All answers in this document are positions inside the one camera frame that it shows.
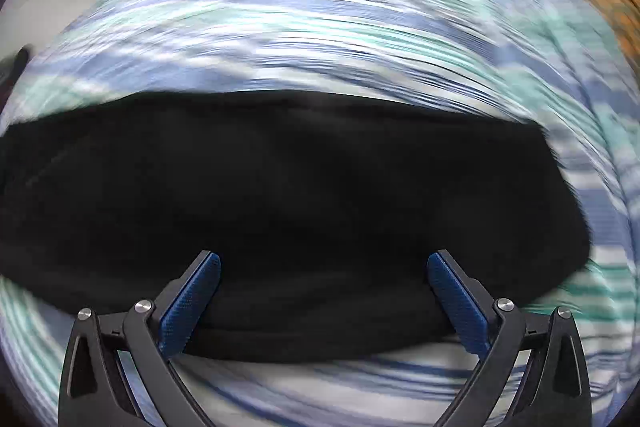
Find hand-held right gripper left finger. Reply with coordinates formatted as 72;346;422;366
57;249;222;427

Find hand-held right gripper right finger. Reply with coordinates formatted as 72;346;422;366
426;249;593;427

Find black pants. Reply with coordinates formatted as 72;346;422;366
0;89;593;364

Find striped bed sheet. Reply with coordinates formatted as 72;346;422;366
0;0;640;427

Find orange patterned blanket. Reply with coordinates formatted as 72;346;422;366
530;0;640;75

